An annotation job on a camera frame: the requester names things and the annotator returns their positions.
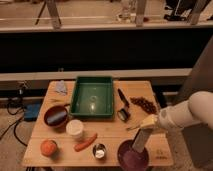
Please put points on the purple bowl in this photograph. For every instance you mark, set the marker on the purple bowl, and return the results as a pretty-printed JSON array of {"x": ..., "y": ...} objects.
[{"x": 130, "y": 160}]

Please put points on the blue box on floor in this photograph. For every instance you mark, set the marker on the blue box on floor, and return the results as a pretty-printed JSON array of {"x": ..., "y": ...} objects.
[{"x": 32, "y": 111}]

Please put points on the green plastic tray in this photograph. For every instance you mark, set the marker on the green plastic tray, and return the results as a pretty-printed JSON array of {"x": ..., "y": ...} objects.
[{"x": 93, "y": 97}]

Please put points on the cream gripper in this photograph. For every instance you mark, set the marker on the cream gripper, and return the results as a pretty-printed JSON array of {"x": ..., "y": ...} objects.
[{"x": 148, "y": 123}]

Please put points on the dark eraser in red bowl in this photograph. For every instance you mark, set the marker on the dark eraser in red bowl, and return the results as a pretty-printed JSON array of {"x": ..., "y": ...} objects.
[{"x": 56, "y": 118}]

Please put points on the white cup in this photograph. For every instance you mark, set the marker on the white cup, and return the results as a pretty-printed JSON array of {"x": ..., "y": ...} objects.
[{"x": 75, "y": 129}]

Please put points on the dark red bowl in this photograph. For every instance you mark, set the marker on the dark red bowl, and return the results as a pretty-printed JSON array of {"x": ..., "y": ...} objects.
[{"x": 55, "y": 109}]

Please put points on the light blue cloth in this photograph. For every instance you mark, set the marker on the light blue cloth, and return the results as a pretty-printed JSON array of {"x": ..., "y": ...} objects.
[{"x": 61, "y": 87}]

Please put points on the bunch of dark grapes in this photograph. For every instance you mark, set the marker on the bunch of dark grapes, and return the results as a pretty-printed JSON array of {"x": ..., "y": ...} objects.
[{"x": 145, "y": 104}]

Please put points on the small metal cup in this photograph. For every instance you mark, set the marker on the small metal cup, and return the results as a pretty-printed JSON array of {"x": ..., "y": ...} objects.
[{"x": 99, "y": 151}]

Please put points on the orange fruit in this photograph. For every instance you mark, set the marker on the orange fruit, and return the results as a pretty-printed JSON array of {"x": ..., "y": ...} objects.
[{"x": 48, "y": 147}]

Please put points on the orange carrot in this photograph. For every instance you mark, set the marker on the orange carrot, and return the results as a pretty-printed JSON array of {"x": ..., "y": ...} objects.
[{"x": 86, "y": 143}]

